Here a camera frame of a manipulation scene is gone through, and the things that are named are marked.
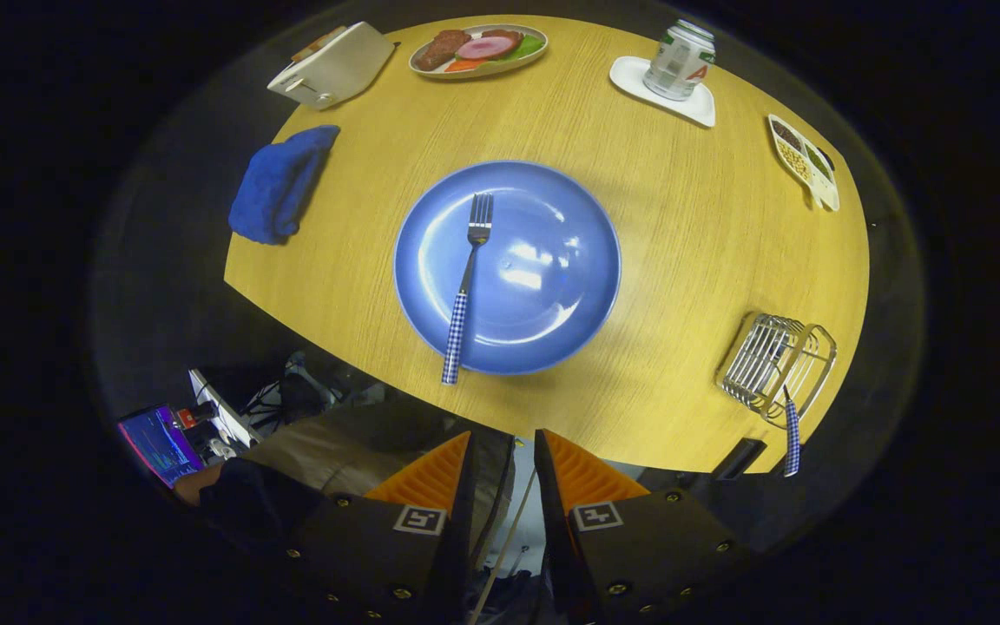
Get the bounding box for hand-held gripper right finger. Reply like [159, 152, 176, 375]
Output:
[533, 428, 753, 625]

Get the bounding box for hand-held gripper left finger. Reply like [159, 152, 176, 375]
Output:
[287, 430, 477, 625]

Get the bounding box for fork with blue checked handle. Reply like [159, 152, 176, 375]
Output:
[441, 192, 495, 385]

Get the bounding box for spoon with blue checked handle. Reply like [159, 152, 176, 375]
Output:
[780, 386, 803, 478]

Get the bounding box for person's khaki trousers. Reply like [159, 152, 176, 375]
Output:
[240, 399, 516, 565]

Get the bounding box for black table clamp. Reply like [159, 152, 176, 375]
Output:
[713, 437, 767, 481]

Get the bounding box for round blue plate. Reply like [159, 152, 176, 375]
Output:
[392, 160, 622, 377]

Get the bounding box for lit screen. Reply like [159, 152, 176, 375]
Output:
[115, 404, 206, 489]

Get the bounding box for folded blue cloth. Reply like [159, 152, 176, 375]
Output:
[227, 125, 341, 246]

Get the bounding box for white divided condiment dish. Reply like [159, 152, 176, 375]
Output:
[766, 114, 841, 213]

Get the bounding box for oval cream food plate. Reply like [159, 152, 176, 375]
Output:
[408, 23, 549, 81]

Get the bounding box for white coaster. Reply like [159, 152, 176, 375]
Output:
[609, 56, 717, 129]

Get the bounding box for white toaster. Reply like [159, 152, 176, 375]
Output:
[266, 21, 397, 111]

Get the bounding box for brown meat slice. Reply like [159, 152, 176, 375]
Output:
[413, 30, 471, 72]

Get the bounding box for pink ham slice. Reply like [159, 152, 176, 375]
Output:
[455, 35, 514, 62]

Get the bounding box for green and white drink can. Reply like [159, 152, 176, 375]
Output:
[642, 19, 717, 102]

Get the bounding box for toast slice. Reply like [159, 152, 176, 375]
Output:
[292, 26, 349, 62]

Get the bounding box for white cable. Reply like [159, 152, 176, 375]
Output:
[465, 469, 540, 625]

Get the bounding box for tangle of cables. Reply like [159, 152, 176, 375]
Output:
[244, 352, 379, 435]

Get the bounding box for metal wire cutlery rack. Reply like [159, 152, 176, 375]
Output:
[714, 312, 839, 430]

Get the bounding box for white metal frame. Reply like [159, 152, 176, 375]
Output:
[187, 369, 265, 448]

